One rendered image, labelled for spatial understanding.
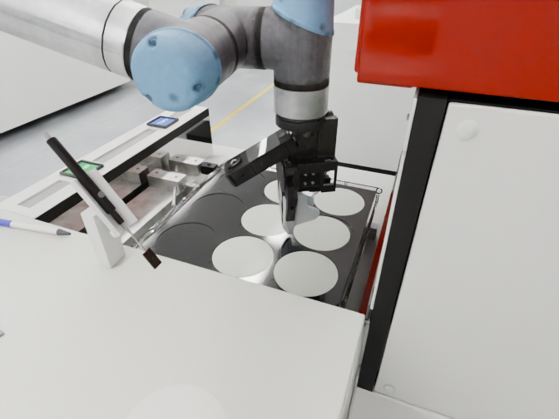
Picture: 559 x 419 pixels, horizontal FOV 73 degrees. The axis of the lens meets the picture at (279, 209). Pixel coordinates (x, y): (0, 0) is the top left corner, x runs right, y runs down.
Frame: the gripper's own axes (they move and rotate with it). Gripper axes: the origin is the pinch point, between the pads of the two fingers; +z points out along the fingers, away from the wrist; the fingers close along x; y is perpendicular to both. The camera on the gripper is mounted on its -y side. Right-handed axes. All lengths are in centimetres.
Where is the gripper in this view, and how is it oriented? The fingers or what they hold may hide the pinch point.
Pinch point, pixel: (284, 227)
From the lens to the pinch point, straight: 64.5
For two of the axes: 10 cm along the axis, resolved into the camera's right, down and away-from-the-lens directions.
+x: -1.8, -5.6, 8.1
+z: 0.0, 8.2, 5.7
